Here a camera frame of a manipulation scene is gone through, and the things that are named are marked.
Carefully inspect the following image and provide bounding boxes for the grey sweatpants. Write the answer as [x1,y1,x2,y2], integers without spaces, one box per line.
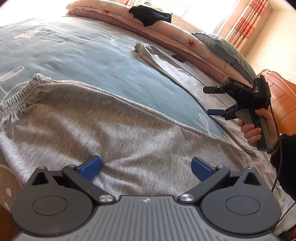
[0,42,290,212]

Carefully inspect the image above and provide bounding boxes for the person's right hand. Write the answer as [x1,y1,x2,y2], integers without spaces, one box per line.
[238,108,278,147]

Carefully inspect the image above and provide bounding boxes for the grey-green pillow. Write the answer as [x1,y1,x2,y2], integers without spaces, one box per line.
[192,32,256,84]

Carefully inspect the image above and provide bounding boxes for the orange wooden headboard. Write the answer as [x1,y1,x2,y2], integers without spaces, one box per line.
[257,69,296,135]

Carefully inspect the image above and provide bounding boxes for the black smartphone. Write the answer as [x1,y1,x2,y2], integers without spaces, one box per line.
[172,54,187,63]

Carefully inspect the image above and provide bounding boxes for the pink floral folded quilt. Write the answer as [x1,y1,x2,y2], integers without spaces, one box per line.
[66,1,251,86]

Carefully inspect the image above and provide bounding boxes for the right striped curtain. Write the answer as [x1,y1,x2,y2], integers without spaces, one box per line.
[226,0,269,52]

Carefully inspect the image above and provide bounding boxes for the black fleece right sleeve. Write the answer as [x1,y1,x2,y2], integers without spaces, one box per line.
[270,134,295,200]

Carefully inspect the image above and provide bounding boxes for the black garment on quilt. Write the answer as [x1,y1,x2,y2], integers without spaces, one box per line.
[128,5,171,27]

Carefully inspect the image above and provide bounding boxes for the blue floral bed sheet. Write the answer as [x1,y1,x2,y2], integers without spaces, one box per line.
[1,17,224,138]

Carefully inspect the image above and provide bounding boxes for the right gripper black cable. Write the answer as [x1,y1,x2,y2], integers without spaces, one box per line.
[268,101,284,193]

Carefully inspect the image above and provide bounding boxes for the window with white frame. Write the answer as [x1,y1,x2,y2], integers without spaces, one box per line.
[143,0,241,34]

